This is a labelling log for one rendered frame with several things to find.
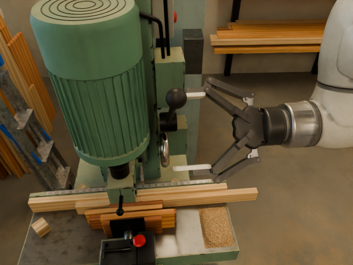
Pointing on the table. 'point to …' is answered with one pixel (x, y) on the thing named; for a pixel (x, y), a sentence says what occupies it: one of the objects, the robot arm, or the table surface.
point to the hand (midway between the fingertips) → (176, 132)
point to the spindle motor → (96, 74)
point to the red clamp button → (139, 241)
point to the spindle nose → (120, 171)
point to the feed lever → (173, 100)
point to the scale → (136, 186)
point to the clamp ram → (127, 227)
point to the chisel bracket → (122, 186)
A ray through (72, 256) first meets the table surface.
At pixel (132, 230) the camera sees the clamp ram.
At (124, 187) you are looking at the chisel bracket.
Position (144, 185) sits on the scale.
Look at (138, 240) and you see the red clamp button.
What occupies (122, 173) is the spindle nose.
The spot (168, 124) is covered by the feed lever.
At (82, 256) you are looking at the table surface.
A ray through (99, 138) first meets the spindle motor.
